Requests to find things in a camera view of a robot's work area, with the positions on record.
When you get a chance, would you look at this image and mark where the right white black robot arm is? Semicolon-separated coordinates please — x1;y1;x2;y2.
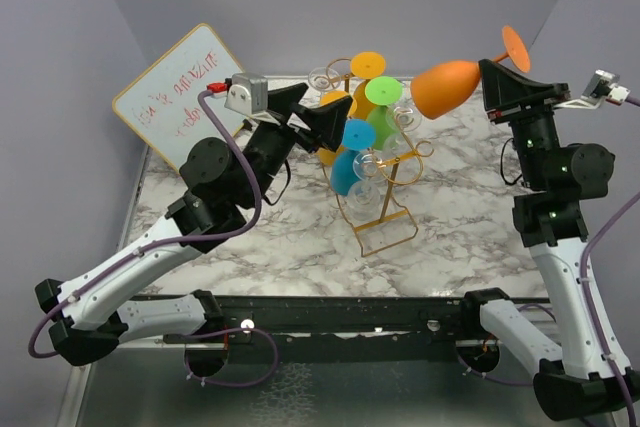
459;60;639;421

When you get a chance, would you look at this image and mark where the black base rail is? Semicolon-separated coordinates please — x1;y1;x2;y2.
164;288;508;363

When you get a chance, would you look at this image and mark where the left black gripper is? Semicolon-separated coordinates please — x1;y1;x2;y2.
239;84;353;209

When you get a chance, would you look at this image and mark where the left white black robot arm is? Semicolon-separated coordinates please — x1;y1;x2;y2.
28;79;352;366

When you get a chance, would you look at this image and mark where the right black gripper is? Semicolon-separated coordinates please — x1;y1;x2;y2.
482;58;573;188

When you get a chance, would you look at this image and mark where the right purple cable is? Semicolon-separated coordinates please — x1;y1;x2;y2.
457;94;640;427

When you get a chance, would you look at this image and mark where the orange cup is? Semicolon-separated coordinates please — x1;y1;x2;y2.
410;25;531;120

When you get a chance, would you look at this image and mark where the green goblet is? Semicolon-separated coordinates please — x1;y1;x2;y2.
365;76;403;150

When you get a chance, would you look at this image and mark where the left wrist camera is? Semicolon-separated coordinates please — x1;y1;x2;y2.
206;73;275;123

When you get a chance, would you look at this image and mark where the clear wine glass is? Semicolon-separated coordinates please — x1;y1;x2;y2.
307;66;342;93

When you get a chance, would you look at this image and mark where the blue goblet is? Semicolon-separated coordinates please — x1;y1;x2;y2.
330;119;376;196

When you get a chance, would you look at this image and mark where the purple cable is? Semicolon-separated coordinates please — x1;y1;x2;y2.
457;94;640;427
27;90;281;389

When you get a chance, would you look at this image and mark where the gold wire glass rack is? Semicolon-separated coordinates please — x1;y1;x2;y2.
319;56;434;257

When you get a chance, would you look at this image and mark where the whiteboard with red writing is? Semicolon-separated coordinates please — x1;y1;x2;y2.
112;23;244;170

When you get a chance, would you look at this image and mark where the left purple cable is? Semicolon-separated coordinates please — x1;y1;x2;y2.
27;90;281;389

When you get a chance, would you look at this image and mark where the yellow goblet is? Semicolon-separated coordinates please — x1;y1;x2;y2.
349;51;386;120
316;90;357;166

